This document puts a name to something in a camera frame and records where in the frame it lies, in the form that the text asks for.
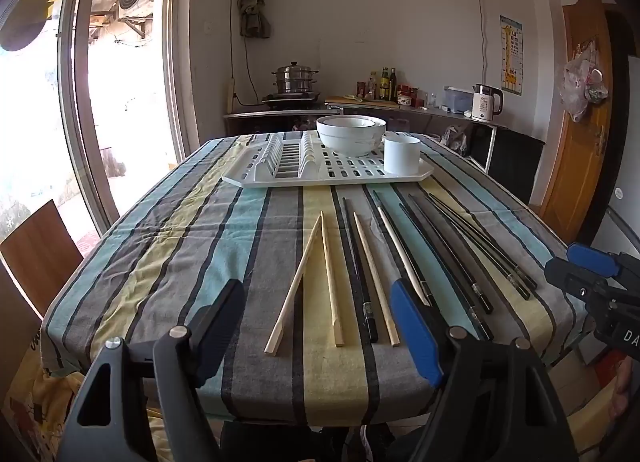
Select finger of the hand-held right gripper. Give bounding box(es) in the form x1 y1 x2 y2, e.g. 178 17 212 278
544 258 621 303
567 242 640 283

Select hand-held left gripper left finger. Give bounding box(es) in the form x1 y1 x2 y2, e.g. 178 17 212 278
55 279 247 462

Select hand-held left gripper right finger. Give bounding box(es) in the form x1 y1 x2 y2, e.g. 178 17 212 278
390 279 581 462

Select wooden chopstick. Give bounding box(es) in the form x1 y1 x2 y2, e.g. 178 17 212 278
352 212 402 348
320 222 346 348
376 205 432 307
265 211 323 356

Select black chopstick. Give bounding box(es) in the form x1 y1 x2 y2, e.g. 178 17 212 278
424 192 531 301
371 189 443 315
429 192 539 291
342 197 380 344
408 193 496 315
398 202 496 343

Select white cup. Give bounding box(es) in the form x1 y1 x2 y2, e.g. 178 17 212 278
383 136 422 175

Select striped tablecloth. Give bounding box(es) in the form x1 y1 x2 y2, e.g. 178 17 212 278
40 132 601 428

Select wooden door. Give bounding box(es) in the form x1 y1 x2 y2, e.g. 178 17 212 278
537 0 616 243

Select black panel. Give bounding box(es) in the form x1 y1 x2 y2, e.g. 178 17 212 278
470 122 546 205

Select hanging plastic bag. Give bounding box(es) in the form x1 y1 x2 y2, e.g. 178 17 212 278
559 40 610 123

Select white plastic dish rack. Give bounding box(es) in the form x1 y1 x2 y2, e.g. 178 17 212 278
221 131 435 188

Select plastic bags under counter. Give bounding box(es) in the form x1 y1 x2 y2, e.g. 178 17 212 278
440 123 471 150

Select white electric kettle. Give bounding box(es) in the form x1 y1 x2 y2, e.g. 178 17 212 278
471 84 504 122

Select wooden chair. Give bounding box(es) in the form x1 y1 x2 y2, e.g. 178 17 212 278
0 199 85 318

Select white bowl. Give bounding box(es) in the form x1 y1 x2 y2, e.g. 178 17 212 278
322 115 381 129
316 115 387 157

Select yellow printed cloth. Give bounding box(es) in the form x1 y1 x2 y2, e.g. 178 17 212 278
0 367 166 462

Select grey lidded plastic container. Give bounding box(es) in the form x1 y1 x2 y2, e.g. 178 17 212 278
444 86 476 113

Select giraffe height chart poster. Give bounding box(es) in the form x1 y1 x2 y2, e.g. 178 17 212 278
499 15 524 96

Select wooden cutting board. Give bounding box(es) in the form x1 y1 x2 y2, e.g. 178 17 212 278
327 95 401 108

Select black induction cooker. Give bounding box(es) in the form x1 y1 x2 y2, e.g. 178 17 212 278
262 91 322 104

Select steel steamer pot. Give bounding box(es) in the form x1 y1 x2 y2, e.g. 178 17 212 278
270 61 319 94

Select sliding glass door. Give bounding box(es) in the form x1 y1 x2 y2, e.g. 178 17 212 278
0 0 201 263

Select yellow black window sticker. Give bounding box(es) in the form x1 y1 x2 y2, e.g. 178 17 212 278
0 0 63 52

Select thin wall cable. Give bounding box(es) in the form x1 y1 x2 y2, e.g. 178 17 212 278
470 0 490 88

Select black wall cable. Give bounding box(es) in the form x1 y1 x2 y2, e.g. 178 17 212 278
230 0 266 106

